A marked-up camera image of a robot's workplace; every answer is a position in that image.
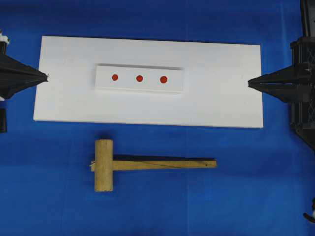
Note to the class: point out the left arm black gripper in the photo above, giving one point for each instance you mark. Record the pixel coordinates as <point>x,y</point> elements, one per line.
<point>8,65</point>

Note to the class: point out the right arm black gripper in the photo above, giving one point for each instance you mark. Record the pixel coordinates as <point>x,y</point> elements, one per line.
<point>302,73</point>

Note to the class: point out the wooden mallet hammer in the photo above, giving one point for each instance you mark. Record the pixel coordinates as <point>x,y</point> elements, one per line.
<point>106,163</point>

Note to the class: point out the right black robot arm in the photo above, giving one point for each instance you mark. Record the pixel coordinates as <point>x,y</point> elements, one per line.
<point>308,23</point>

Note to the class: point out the left red dot mark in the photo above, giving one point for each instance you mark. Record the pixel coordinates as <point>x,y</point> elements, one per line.
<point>115,77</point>

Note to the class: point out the red dot mark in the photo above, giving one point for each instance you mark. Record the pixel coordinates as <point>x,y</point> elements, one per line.
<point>139,78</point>
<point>163,79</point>
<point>115,77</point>

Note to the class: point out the right red dot mark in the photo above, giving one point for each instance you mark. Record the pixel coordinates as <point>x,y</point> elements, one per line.
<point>163,79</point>

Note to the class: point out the middle red dot mark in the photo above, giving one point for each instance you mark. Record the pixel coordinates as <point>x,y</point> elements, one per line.
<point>139,78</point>

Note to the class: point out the black cylinder at left edge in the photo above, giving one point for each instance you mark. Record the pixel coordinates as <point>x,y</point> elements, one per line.
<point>3,121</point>

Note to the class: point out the large white foam board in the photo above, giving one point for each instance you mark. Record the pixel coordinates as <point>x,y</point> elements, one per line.
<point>216,91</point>

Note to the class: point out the small white raised block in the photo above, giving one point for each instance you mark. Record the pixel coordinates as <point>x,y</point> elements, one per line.
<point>151,79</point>

